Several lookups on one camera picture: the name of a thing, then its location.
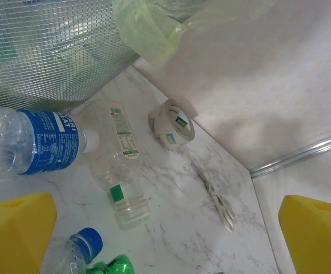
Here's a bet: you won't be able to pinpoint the silver mesh waste bin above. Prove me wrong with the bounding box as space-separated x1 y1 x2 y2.
0 0 200 111

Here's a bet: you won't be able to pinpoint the clear bottle blue cap label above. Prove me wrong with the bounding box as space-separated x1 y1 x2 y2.
39 227 104 274

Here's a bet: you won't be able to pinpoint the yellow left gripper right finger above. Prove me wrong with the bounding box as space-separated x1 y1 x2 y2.
278 195 331 274

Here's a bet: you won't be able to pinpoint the clear bottle white label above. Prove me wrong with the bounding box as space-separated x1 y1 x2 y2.
75 99 152 231

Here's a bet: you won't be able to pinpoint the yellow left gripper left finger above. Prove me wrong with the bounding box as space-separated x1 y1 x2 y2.
0 192 58 274

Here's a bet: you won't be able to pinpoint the white handled scissors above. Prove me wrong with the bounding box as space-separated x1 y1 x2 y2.
192 161 237 233

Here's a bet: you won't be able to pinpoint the clear packing tape roll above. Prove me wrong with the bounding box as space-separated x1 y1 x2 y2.
147 99 196 151

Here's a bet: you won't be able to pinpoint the aluminium frame post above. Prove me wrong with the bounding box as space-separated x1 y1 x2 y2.
249 130 331 179

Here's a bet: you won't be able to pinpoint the green translucent bin liner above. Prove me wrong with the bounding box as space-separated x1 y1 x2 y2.
112 0 275 68

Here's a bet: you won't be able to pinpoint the green bottle with orange cap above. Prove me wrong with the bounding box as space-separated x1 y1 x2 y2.
86 253 135 274

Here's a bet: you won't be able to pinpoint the Pocari Sweat clear bottle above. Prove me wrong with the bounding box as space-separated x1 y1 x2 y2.
0 108 100 186

